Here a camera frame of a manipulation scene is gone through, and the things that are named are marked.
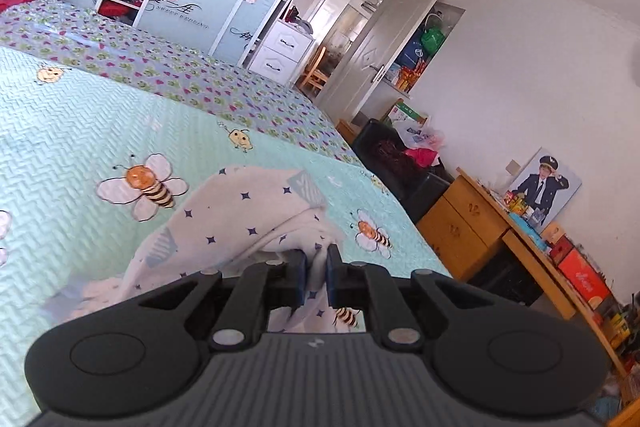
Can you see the portrait picture of uniformed figure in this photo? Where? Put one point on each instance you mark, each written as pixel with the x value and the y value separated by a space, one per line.
pixel 542 187

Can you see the black armchair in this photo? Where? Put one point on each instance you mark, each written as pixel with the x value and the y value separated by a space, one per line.
pixel 425 197

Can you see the red box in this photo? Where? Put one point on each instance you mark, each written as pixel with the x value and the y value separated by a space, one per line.
pixel 582 279

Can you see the blue bag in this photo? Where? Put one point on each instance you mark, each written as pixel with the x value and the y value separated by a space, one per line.
pixel 411 53

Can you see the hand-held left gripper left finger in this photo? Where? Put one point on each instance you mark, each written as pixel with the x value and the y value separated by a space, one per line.
pixel 299 279

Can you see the purple floral bedsheet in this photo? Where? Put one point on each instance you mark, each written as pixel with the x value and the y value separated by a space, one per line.
pixel 150 52

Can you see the wooden desk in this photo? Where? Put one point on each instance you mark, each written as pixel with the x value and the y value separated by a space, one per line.
pixel 465 217

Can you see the green bag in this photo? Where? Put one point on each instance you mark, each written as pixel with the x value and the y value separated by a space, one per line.
pixel 432 41

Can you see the green and white cardboard box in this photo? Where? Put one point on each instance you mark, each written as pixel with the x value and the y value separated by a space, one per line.
pixel 402 112

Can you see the wooden chair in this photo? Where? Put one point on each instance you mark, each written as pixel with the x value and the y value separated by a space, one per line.
pixel 312 78

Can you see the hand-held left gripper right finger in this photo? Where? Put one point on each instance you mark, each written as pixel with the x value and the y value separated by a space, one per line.
pixel 331 279

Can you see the white star-print garment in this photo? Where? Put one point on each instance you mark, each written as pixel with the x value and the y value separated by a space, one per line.
pixel 235 217

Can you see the white drawer cabinet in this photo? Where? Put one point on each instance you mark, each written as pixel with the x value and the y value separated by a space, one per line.
pixel 280 52

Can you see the white door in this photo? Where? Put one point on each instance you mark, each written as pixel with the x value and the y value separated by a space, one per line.
pixel 370 57

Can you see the row of snack packets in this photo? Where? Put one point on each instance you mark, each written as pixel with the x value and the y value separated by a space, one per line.
pixel 409 78

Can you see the red cloth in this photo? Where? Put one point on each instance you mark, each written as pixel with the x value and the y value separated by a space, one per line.
pixel 15 3

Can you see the pink clothes pile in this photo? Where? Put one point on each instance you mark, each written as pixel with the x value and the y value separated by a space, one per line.
pixel 425 154

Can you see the mint bee-print quilt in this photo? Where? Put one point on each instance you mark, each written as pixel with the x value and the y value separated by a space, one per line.
pixel 75 117

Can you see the wall socket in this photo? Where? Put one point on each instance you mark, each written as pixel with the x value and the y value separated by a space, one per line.
pixel 512 167

